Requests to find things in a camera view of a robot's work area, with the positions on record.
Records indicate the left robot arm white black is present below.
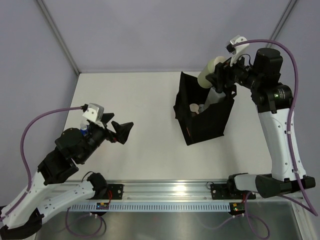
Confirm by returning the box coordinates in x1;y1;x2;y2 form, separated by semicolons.
0;113;134;240

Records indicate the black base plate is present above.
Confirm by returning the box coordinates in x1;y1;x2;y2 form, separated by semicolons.
100;183;124;200
209;182;248;201

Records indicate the beige pump bottle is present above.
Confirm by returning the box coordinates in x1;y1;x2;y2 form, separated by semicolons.
189;103;200;115

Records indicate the aluminium mounting rail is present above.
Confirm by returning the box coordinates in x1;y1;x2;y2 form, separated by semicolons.
32;180;305;203

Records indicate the white bottle grey cap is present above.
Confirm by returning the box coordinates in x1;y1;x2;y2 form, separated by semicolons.
204;87;226;110

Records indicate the green frosted bottle beige cap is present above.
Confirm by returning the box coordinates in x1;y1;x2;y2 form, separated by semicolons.
197;56;226;89

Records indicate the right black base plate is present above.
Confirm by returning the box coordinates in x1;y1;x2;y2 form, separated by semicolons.
209;182;248;201

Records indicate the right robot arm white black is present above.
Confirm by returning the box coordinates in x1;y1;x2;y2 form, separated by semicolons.
205;48;316;199

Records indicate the aluminium corner post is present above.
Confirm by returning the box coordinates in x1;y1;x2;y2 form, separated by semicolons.
34;0;81;76
251;0;301;76

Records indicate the left aluminium corner post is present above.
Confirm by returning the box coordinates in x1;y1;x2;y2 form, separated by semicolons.
34;0;81;76

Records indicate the white slotted cable duct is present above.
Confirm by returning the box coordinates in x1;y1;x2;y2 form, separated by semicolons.
70;202;231;213

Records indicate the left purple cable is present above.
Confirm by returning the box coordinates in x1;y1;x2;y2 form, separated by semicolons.
0;105;108;237

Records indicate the black canvas bag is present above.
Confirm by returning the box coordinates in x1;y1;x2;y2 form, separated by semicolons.
173;72;237;146

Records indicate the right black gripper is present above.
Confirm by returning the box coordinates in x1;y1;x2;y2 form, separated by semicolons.
206;50;262;91

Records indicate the orange spray bottle blue top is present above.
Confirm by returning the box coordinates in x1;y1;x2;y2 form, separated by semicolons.
79;120;90;136

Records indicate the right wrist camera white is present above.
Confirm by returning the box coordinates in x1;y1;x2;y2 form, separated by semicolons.
226;35;250;67

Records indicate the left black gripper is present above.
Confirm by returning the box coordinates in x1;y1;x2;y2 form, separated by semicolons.
78;113;134;164

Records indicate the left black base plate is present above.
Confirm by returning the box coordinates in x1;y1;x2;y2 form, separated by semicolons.
100;183;124;200

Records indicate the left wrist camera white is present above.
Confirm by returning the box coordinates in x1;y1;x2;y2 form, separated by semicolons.
82;103;105;124

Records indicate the right aluminium corner post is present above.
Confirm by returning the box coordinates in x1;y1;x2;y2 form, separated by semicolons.
251;0;301;76

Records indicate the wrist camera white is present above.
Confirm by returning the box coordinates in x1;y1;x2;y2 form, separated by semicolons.
226;35;250;67
82;103;105;124

